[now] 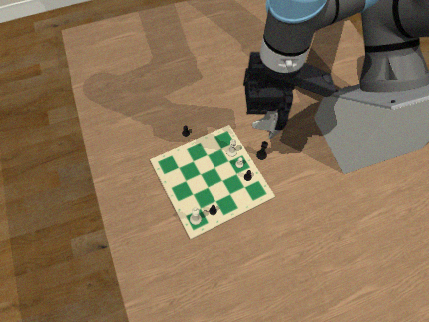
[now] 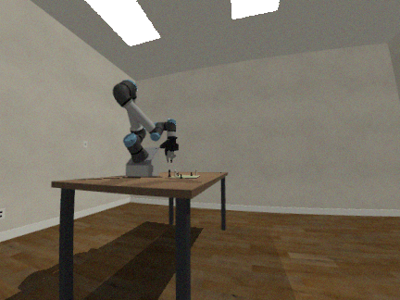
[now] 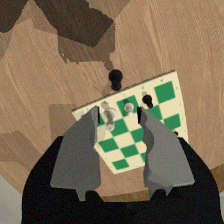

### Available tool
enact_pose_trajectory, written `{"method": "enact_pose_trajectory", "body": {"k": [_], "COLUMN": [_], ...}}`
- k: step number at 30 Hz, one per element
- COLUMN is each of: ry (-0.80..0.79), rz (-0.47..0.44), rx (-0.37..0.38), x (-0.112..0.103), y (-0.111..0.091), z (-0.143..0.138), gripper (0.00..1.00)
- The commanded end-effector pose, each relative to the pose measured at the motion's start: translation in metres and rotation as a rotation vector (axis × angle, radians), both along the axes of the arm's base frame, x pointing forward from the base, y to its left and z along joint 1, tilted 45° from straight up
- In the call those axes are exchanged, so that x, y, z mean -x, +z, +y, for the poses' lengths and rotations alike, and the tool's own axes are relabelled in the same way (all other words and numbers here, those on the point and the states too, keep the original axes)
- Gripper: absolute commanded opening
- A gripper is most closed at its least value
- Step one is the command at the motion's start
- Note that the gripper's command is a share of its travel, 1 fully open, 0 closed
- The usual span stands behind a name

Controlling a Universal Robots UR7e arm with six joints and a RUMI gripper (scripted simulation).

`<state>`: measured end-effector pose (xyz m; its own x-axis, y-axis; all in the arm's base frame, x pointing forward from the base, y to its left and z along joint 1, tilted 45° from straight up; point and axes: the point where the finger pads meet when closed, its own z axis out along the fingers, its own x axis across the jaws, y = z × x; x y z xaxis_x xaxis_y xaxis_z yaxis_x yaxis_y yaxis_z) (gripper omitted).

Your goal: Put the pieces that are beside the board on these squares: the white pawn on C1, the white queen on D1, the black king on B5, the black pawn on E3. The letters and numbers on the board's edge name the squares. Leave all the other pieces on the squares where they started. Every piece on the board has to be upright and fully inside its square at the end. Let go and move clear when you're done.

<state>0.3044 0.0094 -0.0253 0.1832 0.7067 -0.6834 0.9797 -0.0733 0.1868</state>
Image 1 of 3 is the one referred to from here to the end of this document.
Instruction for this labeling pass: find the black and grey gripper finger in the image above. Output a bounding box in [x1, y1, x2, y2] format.
[252, 103, 290, 139]

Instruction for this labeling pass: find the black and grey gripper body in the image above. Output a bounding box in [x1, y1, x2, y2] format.
[243, 52, 301, 115]

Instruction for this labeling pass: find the green and cream chessboard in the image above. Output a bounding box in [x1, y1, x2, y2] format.
[150, 125, 275, 239]

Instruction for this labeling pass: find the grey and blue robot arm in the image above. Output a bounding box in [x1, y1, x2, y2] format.
[260, 0, 429, 97]

